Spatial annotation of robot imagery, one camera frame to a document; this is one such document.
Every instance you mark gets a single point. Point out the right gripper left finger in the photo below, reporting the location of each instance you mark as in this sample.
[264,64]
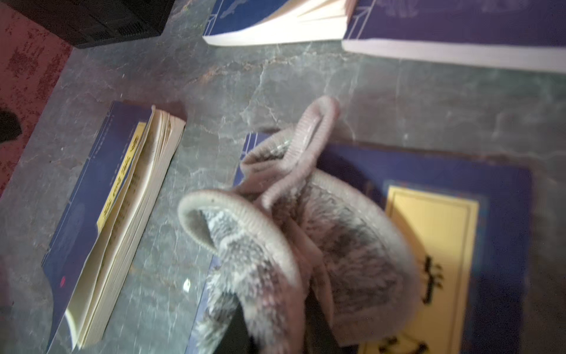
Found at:
[236,339]

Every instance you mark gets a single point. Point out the grey fluffy cleaning cloth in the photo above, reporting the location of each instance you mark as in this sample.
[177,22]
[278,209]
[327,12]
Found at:
[288,229]

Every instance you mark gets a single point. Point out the purple book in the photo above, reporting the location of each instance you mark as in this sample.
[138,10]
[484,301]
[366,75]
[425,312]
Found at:
[468,223]
[522,35]

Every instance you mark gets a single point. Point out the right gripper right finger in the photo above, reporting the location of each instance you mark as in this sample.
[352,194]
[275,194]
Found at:
[319,338]

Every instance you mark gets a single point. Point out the black mesh file basket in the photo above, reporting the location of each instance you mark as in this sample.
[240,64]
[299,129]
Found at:
[92,23]

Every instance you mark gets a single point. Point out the blue book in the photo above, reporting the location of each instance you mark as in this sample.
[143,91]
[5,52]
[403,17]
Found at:
[98,234]
[241,23]

